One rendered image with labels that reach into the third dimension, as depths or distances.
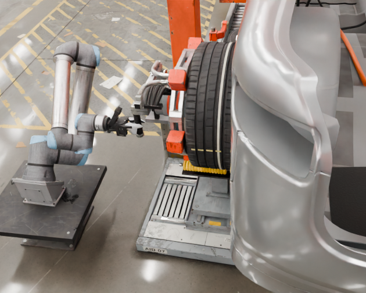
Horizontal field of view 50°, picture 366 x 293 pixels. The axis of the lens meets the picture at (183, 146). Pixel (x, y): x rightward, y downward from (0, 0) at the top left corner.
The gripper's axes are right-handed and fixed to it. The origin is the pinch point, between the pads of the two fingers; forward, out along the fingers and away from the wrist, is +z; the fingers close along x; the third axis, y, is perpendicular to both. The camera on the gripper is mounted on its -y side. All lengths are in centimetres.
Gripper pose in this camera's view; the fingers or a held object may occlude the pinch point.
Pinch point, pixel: (141, 122)
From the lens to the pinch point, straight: 204.2
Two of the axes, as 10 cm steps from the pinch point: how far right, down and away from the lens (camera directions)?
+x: -2.2, 6.4, -7.4
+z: 9.7, 0.9, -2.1
